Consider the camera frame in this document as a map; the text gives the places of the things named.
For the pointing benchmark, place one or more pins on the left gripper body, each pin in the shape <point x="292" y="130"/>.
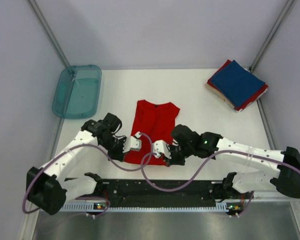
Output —
<point x="114" y="146"/>

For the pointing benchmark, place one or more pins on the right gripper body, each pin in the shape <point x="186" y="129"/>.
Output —
<point x="178" y="154"/>

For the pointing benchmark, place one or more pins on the red t shirt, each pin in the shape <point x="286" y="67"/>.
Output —
<point x="157" y="124"/>
<point x="258" y="93"/>

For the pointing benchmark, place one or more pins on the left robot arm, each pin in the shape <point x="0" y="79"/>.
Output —
<point x="48" y="188"/>

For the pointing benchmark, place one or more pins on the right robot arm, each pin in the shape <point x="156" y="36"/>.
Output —
<point x="274" y="170"/>

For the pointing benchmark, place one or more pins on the teal plastic bin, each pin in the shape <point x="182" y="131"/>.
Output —
<point x="77" y="92"/>

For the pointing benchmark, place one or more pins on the folded cream t shirt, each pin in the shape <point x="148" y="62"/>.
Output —
<point x="219" y="94"/>

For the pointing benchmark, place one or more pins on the folded blue t shirt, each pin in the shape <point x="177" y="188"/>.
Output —
<point x="237" y="82"/>

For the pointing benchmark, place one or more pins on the folded red t shirt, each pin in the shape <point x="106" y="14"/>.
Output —
<point x="258" y="93"/>

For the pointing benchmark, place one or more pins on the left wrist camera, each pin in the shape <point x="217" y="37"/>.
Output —
<point x="132" y="143"/>

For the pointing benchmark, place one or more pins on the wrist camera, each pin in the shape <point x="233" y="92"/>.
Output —
<point x="161" y="148"/>
<point x="132" y="143"/>

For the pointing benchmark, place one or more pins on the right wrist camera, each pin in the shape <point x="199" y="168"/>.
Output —
<point x="161" y="148"/>

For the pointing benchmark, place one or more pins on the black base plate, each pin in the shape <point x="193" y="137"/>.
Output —
<point x="138" y="193"/>

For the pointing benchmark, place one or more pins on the grey cable duct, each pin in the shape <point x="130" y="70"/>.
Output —
<point x="99" y="206"/>

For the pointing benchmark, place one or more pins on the left aluminium frame post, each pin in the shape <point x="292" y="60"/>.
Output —
<point x="48" y="32"/>

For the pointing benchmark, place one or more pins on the aluminium frame post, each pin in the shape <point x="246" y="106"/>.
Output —
<point x="48" y="32"/>
<point x="284" y="13"/>

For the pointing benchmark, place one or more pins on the right aluminium frame post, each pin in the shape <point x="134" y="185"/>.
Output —
<point x="284" y="13"/>

